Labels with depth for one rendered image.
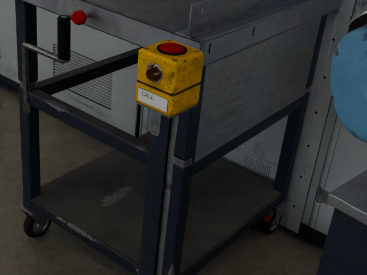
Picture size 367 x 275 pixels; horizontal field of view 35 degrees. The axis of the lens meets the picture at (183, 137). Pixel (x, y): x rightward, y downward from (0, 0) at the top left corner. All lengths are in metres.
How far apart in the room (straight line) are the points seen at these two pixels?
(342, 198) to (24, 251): 1.21
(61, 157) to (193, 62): 1.47
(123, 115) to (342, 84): 1.64
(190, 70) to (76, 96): 1.61
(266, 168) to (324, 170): 0.22
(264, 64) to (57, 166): 1.09
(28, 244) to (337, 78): 1.34
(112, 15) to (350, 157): 0.90
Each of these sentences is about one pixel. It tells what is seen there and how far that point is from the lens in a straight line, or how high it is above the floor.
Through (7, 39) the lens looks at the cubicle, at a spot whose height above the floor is 0.26.
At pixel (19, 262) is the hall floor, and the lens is 1.89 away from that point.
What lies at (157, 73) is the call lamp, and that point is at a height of 0.87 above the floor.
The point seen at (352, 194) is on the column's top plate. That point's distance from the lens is 0.96.
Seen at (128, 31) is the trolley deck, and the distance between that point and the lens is 1.30.
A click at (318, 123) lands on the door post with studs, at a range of 1.89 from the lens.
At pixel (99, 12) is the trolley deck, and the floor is 0.83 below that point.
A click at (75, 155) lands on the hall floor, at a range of 2.39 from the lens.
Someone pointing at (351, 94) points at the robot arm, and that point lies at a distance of 0.80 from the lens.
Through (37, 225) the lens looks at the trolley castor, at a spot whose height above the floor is 0.05.
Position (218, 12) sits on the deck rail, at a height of 0.88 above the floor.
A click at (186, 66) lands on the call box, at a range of 0.95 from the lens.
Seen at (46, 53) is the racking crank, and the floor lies 0.69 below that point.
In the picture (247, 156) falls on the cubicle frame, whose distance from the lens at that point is 2.07.
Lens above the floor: 1.25
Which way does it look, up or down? 29 degrees down
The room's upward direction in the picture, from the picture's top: 7 degrees clockwise
